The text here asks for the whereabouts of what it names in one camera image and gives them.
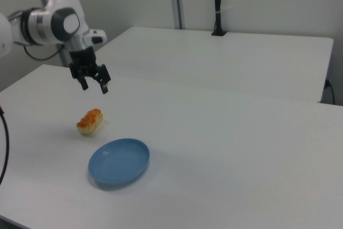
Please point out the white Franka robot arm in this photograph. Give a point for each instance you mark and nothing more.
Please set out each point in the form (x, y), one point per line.
(64, 3)

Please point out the blue round plate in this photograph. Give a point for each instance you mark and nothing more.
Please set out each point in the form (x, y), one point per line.
(118, 162)

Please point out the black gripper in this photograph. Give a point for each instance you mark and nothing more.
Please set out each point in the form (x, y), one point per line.
(83, 62)

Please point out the black camera pole with base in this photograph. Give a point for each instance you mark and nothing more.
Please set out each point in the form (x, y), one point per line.
(218, 3)

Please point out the white rectangular table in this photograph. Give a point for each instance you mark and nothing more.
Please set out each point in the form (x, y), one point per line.
(214, 60)

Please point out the orange glazed bread loaf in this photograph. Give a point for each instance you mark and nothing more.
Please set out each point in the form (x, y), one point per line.
(89, 121)

